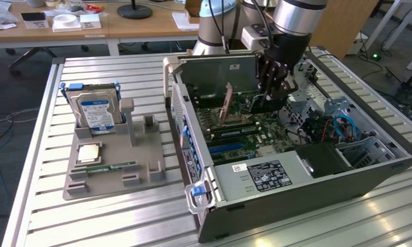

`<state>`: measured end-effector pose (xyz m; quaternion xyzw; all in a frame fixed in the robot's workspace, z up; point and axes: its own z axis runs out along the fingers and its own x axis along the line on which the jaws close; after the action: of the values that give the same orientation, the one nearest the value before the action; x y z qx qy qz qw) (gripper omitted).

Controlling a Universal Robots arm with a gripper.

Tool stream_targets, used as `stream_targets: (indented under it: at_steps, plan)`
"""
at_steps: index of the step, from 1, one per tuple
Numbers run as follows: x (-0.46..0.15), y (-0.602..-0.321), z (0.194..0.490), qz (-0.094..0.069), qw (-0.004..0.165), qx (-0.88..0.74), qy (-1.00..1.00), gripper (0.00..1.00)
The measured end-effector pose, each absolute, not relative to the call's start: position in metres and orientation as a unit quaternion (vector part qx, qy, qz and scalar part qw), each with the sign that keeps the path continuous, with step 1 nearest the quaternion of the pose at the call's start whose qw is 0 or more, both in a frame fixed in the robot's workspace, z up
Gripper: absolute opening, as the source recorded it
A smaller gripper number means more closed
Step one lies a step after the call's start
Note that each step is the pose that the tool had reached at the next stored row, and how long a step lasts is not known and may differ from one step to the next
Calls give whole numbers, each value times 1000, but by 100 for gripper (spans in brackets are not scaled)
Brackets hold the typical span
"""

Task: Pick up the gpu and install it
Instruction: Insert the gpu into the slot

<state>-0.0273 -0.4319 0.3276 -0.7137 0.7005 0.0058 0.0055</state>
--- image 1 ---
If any silver chipset heatsink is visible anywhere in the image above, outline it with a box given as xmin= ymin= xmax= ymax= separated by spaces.
xmin=258 ymin=146 xmax=279 ymax=156

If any plain white box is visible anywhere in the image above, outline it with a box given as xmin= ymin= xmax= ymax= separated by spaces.
xmin=79 ymin=14 xmax=103 ymax=30

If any black plastic cover box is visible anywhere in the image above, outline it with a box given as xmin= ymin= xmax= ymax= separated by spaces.
xmin=294 ymin=143 xmax=355 ymax=180

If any open dark grey PC case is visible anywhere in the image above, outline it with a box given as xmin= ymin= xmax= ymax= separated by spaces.
xmin=163 ymin=50 xmax=412 ymax=244

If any black round lamp base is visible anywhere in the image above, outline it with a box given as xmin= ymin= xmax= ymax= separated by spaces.
xmin=116 ymin=0 xmax=155 ymax=20

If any flat white base box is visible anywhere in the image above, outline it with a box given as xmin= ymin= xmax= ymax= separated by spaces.
xmin=51 ymin=20 xmax=83 ymax=33

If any silver power supply unit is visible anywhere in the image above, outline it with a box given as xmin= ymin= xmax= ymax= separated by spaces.
xmin=211 ymin=150 xmax=316 ymax=203

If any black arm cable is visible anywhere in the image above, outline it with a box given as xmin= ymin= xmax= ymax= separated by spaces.
xmin=219 ymin=0 xmax=274 ymax=55

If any low metal disk bay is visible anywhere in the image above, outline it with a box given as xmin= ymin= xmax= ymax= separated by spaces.
xmin=335 ymin=136 xmax=398 ymax=169

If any blue data wire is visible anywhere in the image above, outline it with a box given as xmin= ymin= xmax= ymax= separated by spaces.
xmin=331 ymin=115 xmax=362 ymax=144

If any white tape roll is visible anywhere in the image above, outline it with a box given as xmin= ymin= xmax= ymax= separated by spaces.
xmin=54 ymin=14 xmax=76 ymax=25

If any black cable behind case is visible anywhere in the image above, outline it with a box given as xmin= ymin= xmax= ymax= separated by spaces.
xmin=306 ymin=45 xmax=334 ymax=57

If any white metal table frame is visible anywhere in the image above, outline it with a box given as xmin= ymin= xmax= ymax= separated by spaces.
xmin=360 ymin=0 xmax=412 ymax=70

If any white box with black top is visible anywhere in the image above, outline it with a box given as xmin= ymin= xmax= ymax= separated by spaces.
xmin=20 ymin=12 xmax=51 ymax=29

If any black expansion slot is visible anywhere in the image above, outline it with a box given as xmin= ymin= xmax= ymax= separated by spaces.
xmin=208 ymin=137 xmax=243 ymax=149

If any tall metal disk bay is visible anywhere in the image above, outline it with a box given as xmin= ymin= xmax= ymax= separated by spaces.
xmin=278 ymin=61 xmax=331 ymax=121

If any clear plastic bag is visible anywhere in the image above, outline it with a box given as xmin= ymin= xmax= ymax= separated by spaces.
xmin=0 ymin=1 xmax=20 ymax=24

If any grey plastic parts rack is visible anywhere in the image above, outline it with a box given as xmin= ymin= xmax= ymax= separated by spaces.
xmin=62 ymin=98 xmax=170 ymax=201

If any blue expansion slot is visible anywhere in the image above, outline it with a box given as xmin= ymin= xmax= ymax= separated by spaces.
xmin=208 ymin=143 xmax=244 ymax=154

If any wooden cabinet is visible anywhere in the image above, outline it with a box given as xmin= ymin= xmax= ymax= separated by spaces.
xmin=278 ymin=0 xmax=380 ymax=60

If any CPU socket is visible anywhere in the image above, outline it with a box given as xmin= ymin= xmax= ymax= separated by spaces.
xmin=216 ymin=105 xmax=248 ymax=127

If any hard disk in blue caddy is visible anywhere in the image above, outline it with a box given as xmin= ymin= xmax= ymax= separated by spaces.
xmin=60 ymin=82 xmax=122 ymax=136

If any green Dell motherboard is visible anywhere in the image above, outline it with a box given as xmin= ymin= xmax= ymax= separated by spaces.
xmin=188 ymin=86 xmax=299 ymax=166

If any black low-profile graphics card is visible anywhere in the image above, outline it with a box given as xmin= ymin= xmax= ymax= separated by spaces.
xmin=219 ymin=81 xmax=283 ymax=127

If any black chair base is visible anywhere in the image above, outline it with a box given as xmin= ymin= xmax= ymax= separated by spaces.
xmin=7 ymin=46 xmax=90 ymax=77

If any stack of white papers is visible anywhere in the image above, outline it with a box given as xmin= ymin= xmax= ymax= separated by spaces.
xmin=172 ymin=11 xmax=200 ymax=32

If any silver CPU chip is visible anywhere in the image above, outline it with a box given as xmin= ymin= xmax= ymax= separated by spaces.
xmin=78 ymin=145 xmax=102 ymax=163

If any green RAM stick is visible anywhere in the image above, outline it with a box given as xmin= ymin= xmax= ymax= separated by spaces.
xmin=71 ymin=161 xmax=138 ymax=172

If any long wooden desk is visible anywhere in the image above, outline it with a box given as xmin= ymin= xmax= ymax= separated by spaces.
xmin=0 ymin=0 xmax=299 ymax=49

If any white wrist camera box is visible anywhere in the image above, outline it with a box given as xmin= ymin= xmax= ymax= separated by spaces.
xmin=240 ymin=25 xmax=274 ymax=49

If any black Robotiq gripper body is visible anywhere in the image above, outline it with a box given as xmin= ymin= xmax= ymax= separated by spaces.
xmin=263 ymin=32 xmax=312 ymax=68

